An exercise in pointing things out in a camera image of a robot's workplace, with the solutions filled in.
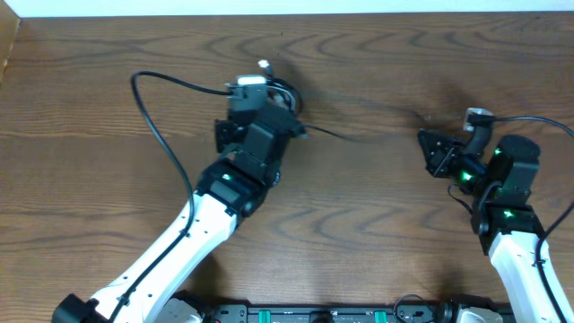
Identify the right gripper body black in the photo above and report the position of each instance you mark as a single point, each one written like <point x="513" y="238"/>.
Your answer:
<point x="439" y="152"/>

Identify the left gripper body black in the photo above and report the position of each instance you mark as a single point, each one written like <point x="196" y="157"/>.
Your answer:
<point x="225" y="135"/>

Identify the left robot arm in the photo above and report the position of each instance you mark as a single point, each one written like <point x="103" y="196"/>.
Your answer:
<point x="262" y="119"/>

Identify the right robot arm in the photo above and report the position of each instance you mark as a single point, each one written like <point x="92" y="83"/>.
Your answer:
<point x="510" y="232"/>

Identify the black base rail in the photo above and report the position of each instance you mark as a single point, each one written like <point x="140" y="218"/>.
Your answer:
<point x="184" y="308"/>

